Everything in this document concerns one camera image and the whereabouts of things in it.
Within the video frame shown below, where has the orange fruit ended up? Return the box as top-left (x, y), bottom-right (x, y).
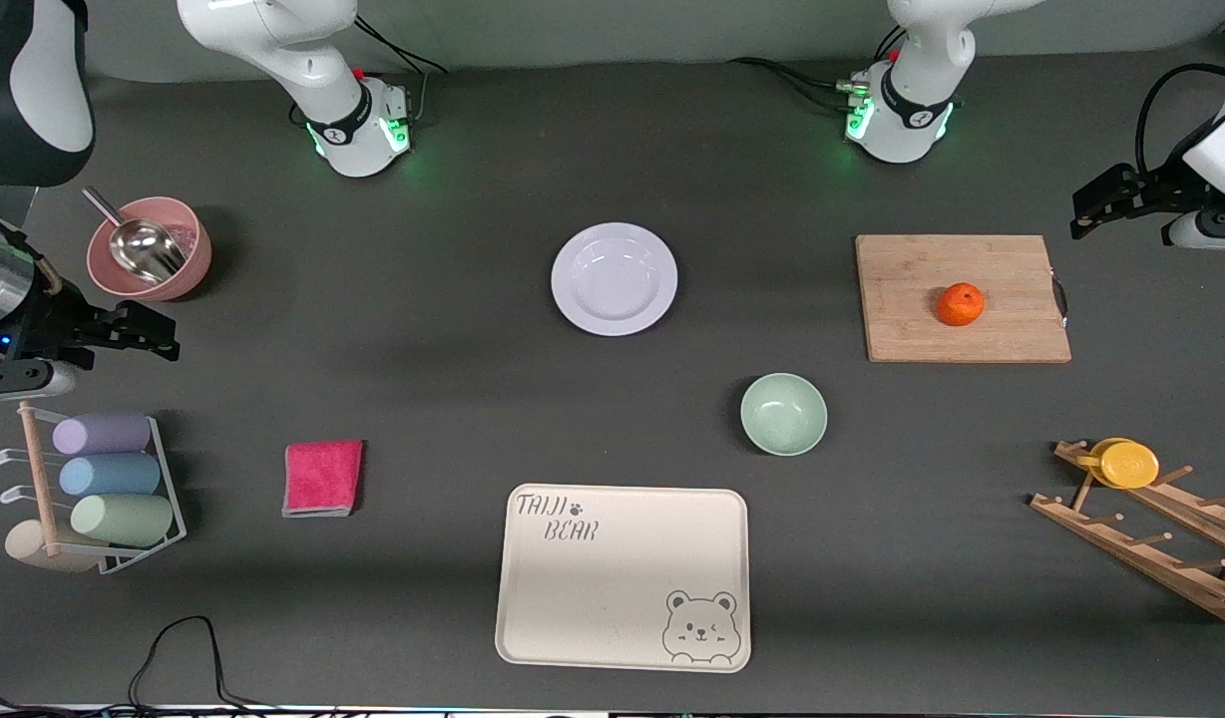
top-left (936, 282), bottom-right (986, 327)

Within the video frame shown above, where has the yellow mug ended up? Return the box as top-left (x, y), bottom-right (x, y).
top-left (1076, 437), bottom-right (1161, 490)

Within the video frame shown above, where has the purple cup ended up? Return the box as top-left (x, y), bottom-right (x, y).
top-left (52, 413), bottom-right (153, 457)

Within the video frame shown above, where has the white round plate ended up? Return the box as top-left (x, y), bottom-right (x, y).
top-left (551, 221), bottom-right (679, 337)

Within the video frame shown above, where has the blue cup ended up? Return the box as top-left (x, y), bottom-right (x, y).
top-left (59, 454), bottom-right (163, 498)

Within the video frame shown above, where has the black left arm base cable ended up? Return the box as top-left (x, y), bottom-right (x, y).
top-left (727, 57), bottom-right (868, 111)

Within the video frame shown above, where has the wooden mug rack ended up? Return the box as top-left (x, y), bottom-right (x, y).
top-left (1029, 440), bottom-right (1225, 628)

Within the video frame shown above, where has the light green bowl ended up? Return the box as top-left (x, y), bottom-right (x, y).
top-left (740, 372), bottom-right (829, 458)

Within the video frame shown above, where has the white wire cup rack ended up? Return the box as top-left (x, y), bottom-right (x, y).
top-left (0, 407), bottom-right (188, 576)

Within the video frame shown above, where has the black right arm base cable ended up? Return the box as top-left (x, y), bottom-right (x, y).
top-left (353, 15), bottom-right (449, 131)

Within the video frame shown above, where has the wooden cutting board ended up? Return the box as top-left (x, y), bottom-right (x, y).
top-left (855, 234), bottom-right (1072, 364)

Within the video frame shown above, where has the pink bowl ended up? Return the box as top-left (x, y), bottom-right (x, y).
top-left (86, 196), bottom-right (213, 302)

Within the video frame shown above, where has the beige bear print tray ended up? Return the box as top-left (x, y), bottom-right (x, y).
top-left (494, 484), bottom-right (752, 674)

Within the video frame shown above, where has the black left arm wrist cable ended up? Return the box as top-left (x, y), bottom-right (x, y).
top-left (1136, 63), bottom-right (1225, 176)

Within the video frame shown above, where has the pink folded cloth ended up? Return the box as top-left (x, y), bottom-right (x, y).
top-left (281, 440), bottom-right (365, 519)

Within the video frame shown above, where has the green cup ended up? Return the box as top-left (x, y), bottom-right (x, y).
top-left (70, 493), bottom-right (176, 548)

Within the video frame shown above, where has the wooden pole stand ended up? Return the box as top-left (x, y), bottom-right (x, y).
top-left (4, 401), bottom-right (103, 575)

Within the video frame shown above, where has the black cable on table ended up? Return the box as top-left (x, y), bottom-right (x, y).
top-left (0, 615), bottom-right (314, 718)

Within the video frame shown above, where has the black arm base cable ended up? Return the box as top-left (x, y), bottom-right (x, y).
top-left (727, 57), bottom-right (868, 111)
top-left (353, 15), bottom-right (449, 131)

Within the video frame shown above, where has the metal scoop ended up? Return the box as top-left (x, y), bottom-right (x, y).
top-left (82, 186), bottom-right (188, 286)

